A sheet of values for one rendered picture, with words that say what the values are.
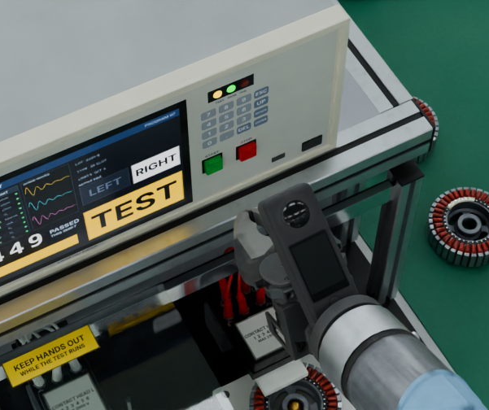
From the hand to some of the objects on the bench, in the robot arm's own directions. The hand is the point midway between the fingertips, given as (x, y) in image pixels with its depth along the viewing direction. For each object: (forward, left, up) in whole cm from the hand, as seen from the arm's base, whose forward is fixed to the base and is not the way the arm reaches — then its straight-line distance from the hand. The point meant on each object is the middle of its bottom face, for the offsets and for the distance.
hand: (247, 211), depth 113 cm
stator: (+16, -44, -44) cm, 64 cm away
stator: (-2, -40, -43) cm, 59 cm away
